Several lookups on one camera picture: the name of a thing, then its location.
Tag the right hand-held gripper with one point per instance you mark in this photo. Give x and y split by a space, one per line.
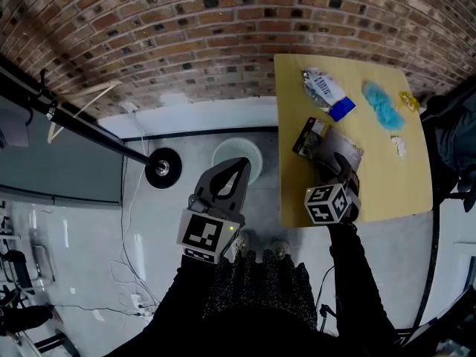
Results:
327 205

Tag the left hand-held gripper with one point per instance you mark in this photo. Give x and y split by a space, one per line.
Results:
204 233

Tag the grey package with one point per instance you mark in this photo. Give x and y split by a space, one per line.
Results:
334 140

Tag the white round waste bin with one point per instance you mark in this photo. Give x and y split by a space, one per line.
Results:
230 149

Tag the small white paper scrap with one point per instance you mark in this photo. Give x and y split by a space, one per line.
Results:
398 144

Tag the blue fluffy duster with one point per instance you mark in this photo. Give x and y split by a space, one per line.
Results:
383 106

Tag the white and blue wrapper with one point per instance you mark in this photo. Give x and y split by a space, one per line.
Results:
323 84

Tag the yellow wrapper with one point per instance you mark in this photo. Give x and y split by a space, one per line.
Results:
407 100

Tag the person's right forearm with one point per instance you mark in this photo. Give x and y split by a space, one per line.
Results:
357 292

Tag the person's left forearm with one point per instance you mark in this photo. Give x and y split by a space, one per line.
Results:
186 303

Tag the light wooden board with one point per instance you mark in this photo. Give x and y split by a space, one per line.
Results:
372 188

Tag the person's left shoe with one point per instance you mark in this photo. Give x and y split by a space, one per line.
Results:
241 244

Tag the black office chair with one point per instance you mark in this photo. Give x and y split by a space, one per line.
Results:
442 184

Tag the person's patterned skirt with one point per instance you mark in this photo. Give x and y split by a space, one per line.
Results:
260 292

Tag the grey garment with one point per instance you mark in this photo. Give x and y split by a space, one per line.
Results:
457 136

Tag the black coat rack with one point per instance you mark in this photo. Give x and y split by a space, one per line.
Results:
93 136

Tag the white power strip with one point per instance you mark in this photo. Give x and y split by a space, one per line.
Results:
140 305

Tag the wooden clothes hanger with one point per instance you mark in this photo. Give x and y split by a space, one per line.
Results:
115 83

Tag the grey cabinet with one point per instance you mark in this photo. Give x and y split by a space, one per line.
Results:
74 169

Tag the black equipment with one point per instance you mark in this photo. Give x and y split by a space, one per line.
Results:
16 273

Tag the white wall socket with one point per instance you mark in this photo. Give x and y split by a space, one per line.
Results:
128 107

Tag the chrome tube frame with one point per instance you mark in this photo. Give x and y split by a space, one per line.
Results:
48 270

